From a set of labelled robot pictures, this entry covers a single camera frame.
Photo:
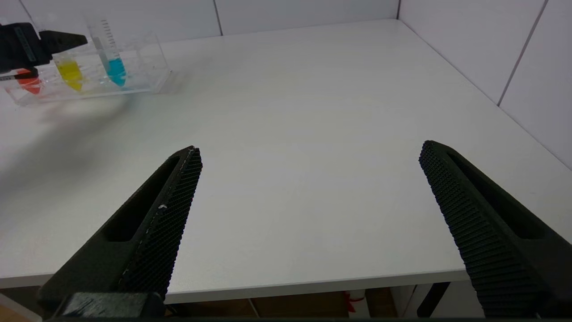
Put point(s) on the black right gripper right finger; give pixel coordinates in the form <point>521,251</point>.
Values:
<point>491,241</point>

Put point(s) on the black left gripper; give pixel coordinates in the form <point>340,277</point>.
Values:
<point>18,44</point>

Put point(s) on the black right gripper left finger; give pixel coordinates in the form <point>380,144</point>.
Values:
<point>156,241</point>

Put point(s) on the test tube with yellow pigment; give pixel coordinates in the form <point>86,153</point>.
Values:
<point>70,74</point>

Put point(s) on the test tube with red pigment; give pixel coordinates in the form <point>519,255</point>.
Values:
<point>30,85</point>

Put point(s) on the test tube with blue pigment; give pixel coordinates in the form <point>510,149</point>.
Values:
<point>116,69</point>

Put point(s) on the clear acrylic test tube rack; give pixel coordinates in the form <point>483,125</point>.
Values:
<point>143,67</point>

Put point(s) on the black table leg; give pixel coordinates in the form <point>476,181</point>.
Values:
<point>433,299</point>

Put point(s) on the small red object under table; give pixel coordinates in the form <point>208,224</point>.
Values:
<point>353,302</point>

